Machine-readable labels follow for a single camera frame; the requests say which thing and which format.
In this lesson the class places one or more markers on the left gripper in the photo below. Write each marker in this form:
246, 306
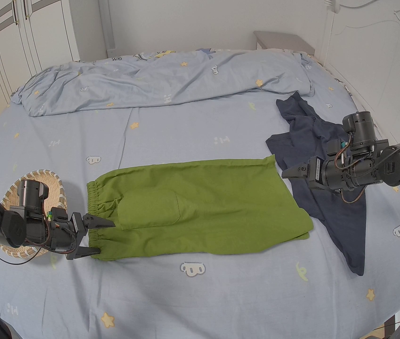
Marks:
65, 240

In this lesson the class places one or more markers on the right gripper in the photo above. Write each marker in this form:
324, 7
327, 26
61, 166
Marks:
332, 175

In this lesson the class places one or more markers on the green shorts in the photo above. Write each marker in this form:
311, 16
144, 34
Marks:
221, 196

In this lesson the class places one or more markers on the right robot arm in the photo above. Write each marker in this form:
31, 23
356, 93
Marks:
394, 164

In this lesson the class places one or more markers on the round woven basket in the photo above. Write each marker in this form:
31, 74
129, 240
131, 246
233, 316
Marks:
58, 194

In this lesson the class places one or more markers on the dark blue garment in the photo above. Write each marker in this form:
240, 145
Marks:
348, 231

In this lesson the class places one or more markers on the bed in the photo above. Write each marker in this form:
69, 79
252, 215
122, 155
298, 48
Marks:
200, 136

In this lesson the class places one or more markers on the grey bedside table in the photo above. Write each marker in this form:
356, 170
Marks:
281, 40

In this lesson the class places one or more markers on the pale blue quilt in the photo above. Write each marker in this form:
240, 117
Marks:
150, 79

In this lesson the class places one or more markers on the white wardrobe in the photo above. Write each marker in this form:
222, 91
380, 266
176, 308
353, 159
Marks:
44, 19

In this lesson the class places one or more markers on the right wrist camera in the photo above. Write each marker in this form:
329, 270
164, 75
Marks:
334, 147

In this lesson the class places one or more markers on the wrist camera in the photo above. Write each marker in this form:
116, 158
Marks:
58, 214
334, 147

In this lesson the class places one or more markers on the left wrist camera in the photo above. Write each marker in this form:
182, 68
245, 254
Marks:
58, 214

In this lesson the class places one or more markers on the pale wall pipe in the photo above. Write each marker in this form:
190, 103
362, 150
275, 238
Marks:
106, 12

